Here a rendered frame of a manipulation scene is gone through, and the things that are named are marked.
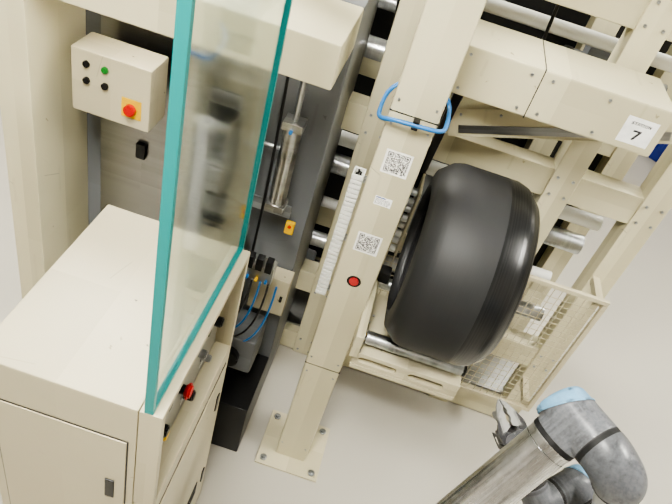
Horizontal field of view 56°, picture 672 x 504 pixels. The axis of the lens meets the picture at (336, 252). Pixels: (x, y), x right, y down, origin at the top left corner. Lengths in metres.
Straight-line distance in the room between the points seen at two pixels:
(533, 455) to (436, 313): 0.45
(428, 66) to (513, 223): 0.48
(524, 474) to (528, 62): 1.07
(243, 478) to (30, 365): 1.48
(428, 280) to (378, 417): 1.42
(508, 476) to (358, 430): 1.48
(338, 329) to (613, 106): 1.08
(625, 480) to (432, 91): 0.98
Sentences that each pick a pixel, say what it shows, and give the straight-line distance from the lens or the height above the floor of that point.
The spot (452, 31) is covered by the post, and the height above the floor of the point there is 1.89.
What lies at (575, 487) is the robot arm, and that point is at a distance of 2.07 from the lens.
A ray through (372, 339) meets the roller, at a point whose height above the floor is 0.91.
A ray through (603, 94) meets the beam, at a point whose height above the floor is 1.77.
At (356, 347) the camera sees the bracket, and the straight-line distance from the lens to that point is 2.02.
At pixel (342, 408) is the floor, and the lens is 3.00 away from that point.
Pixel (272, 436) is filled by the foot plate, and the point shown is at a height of 0.01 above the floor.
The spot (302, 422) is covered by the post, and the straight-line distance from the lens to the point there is 2.58.
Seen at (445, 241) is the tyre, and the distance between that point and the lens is 1.70.
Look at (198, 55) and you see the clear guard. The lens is 0.87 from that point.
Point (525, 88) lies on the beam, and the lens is 1.90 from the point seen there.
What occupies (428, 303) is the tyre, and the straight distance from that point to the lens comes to 1.72.
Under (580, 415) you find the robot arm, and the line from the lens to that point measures 1.52.
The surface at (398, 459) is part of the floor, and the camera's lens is 2.95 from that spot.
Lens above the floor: 2.38
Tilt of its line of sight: 40 degrees down
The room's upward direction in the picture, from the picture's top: 18 degrees clockwise
